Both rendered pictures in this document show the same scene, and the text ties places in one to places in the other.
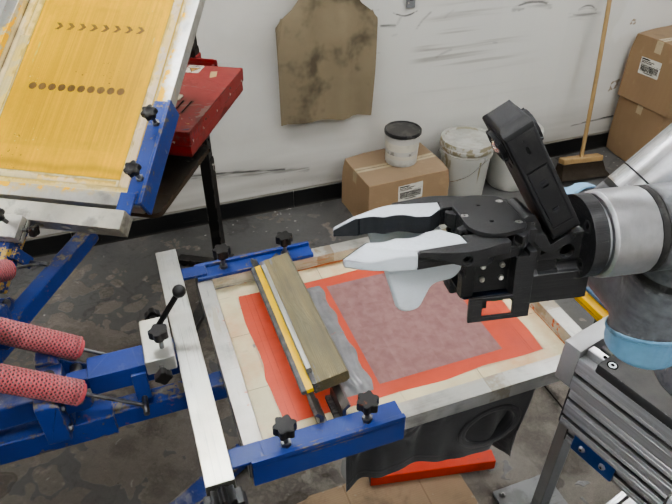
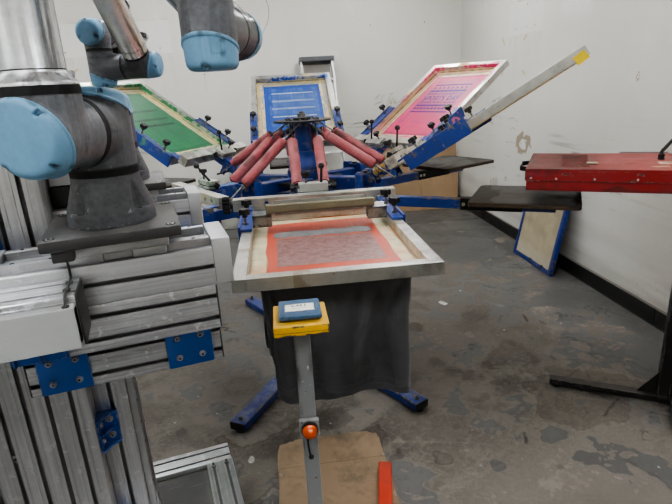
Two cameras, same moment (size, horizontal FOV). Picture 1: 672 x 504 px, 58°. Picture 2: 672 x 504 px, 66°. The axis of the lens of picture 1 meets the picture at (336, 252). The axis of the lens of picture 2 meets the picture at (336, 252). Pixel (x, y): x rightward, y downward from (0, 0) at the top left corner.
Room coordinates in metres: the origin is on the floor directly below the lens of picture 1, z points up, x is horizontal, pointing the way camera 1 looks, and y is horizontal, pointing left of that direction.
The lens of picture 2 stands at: (1.51, -1.78, 1.47)
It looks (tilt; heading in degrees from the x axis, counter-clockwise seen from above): 18 degrees down; 104
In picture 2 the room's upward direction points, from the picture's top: 3 degrees counter-clockwise
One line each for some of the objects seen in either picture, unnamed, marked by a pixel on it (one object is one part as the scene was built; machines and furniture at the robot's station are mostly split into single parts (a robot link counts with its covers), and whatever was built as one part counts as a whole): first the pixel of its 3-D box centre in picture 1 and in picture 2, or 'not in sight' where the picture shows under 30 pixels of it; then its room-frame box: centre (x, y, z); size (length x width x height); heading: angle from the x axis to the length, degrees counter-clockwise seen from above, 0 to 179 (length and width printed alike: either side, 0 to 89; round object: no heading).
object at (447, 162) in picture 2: not in sight; (398, 177); (1.12, 1.39, 0.91); 1.34 x 0.40 x 0.08; 50
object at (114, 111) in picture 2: not in sight; (94, 127); (0.89, -0.97, 1.42); 0.13 x 0.12 x 0.14; 98
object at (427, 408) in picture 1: (384, 317); (325, 238); (1.05, -0.11, 0.97); 0.79 x 0.58 x 0.04; 110
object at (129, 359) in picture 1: (133, 365); not in sight; (0.86, 0.41, 1.02); 0.17 x 0.06 x 0.05; 110
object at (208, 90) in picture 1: (161, 102); (605, 171); (2.09, 0.63, 1.06); 0.61 x 0.46 x 0.12; 170
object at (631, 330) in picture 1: (646, 297); (107, 68); (0.45, -0.31, 1.56); 0.11 x 0.08 x 0.11; 9
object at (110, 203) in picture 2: not in sight; (108, 192); (0.89, -0.97, 1.31); 0.15 x 0.15 x 0.10
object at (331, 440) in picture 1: (327, 440); (247, 226); (0.71, 0.02, 0.97); 0.30 x 0.05 x 0.07; 110
